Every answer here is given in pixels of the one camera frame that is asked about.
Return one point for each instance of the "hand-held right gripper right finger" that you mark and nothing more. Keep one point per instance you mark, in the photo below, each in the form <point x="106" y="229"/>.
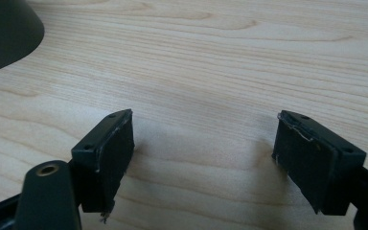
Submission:
<point x="313" y="163"/>

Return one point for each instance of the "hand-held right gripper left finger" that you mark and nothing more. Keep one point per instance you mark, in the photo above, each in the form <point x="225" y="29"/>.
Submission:
<point x="108" y="159"/>

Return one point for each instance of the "dark grey slotted corner rack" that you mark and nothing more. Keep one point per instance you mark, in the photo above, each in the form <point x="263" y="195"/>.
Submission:
<point x="3" y="28"/>

